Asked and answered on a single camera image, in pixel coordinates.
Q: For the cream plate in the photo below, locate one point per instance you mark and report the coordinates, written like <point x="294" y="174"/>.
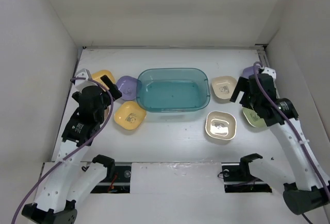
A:
<point x="223" y="86"/>
<point x="221" y="125"/>

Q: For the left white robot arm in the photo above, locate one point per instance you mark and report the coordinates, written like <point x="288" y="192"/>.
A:
<point x="56" y="195"/>

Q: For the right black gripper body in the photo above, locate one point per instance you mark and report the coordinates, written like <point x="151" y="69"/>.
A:
<point x="253" y="101"/>

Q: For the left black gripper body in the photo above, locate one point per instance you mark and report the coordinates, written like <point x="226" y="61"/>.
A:
<point x="106" y="98"/>

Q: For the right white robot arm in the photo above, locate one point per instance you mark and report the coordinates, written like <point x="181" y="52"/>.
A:
<point x="307" y="188"/>

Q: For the purple plate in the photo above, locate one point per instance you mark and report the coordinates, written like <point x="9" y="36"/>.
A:
<point x="127" y="85"/>
<point x="248" y="71"/>

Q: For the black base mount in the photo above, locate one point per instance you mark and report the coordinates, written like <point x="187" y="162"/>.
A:
<point x="118" y="184"/>
<point x="236" y="182"/>

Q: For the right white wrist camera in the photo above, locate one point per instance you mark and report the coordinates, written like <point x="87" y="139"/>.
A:
<point x="269" y="71"/>

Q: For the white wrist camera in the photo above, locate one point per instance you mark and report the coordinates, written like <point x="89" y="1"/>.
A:
<point x="269" y="71"/>
<point x="83" y="81"/>

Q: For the green plate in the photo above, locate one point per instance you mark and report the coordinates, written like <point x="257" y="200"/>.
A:
<point x="253" y="119"/>

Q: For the yellow plate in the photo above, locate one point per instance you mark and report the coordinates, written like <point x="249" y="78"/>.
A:
<point x="129" y="115"/>
<point x="97" y="77"/>

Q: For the teal transparent plastic bin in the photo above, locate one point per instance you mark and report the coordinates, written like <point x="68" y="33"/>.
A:
<point x="161" y="90"/>

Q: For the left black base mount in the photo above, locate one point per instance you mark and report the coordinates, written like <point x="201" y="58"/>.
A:
<point x="118" y="184"/>

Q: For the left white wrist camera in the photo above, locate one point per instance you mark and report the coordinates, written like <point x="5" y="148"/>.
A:
<point x="83" y="81"/>

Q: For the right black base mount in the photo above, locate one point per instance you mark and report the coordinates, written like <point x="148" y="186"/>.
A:
<point x="236" y="182"/>

